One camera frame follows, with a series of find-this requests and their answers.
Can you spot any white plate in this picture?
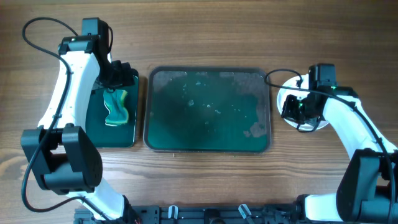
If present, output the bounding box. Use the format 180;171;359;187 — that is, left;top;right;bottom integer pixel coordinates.
277;74;329;131

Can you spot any large dark serving tray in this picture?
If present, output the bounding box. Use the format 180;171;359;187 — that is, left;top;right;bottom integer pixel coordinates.
143;66;272;154

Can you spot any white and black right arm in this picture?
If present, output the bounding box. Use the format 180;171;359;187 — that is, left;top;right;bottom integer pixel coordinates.
277;86;397;223

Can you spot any green and yellow sponge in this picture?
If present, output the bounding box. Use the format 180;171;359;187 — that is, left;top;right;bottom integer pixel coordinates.
103;89;129;126

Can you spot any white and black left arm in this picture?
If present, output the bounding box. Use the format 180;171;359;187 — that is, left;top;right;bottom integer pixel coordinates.
21;32;141;223

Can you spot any small black water tray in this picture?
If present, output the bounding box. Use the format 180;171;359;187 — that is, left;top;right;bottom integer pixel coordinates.
85;71;139;147

